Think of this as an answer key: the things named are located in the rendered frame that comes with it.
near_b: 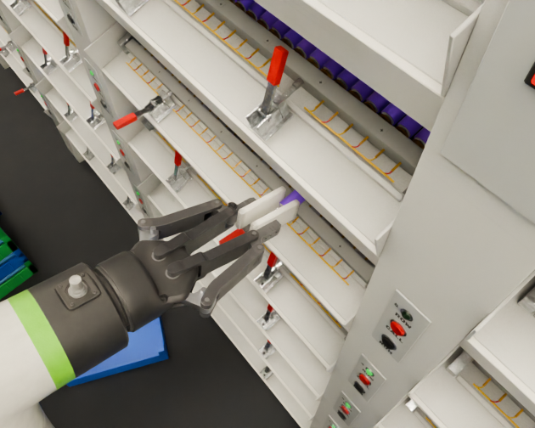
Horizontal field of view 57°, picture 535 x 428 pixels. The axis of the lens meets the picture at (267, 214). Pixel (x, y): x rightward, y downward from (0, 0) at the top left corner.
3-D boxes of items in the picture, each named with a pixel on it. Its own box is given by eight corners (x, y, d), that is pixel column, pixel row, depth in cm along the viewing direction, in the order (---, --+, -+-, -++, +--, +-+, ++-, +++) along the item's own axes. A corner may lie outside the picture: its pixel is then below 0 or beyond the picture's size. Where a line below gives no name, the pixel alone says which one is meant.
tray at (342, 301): (351, 335, 64) (345, 325, 55) (114, 84, 89) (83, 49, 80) (461, 230, 65) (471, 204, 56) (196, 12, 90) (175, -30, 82)
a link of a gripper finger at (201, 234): (160, 279, 52) (151, 271, 53) (235, 228, 58) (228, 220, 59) (159, 259, 49) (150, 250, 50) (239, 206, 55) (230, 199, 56)
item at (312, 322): (335, 374, 80) (323, 369, 67) (137, 152, 105) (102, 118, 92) (424, 289, 81) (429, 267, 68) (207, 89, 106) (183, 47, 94)
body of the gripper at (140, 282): (129, 315, 43) (215, 265, 48) (82, 249, 46) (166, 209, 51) (133, 351, 49) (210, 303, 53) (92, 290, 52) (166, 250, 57)
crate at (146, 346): (69, 387, 146) (59, 380, 139) (64, 324, 157) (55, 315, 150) (169, 358, 151) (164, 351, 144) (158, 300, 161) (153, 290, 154)
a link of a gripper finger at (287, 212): (250, 222, 55) (254, 227, 54) (296, 198, 58) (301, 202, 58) (246, 239, 57) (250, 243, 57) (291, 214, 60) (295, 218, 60)
